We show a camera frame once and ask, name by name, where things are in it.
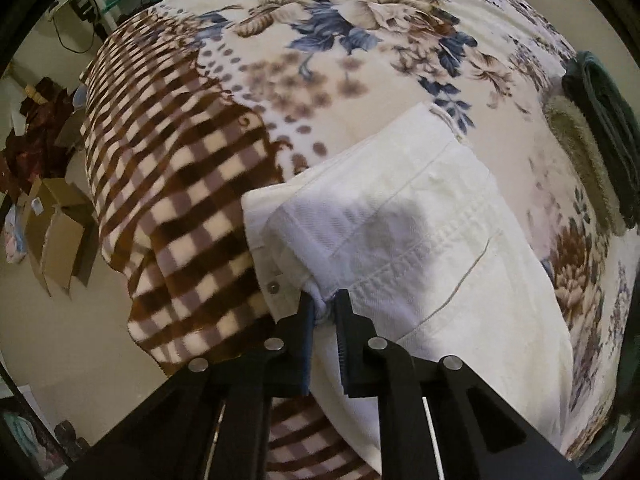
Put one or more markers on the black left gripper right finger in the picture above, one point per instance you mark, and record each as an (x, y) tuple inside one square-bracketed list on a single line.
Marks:
[(438, 420)]

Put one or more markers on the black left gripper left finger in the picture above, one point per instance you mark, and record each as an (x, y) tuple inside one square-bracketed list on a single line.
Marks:
[(209, 421)]

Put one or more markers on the white pants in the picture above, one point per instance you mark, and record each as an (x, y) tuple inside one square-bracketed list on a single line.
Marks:
[(413, 226)]

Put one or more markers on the open cardboard box on floor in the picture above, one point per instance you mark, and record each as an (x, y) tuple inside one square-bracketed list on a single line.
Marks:
[(61, 234)]

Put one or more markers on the folded grey garment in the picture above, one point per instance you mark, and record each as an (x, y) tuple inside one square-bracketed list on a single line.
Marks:
[(571, 130)]

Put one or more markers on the floral bed blanket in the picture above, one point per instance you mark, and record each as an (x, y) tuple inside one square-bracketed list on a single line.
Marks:
[(191, 104)]

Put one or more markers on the folded blue jeans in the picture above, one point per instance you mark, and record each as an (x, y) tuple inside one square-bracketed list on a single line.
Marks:
[(613, 124)]

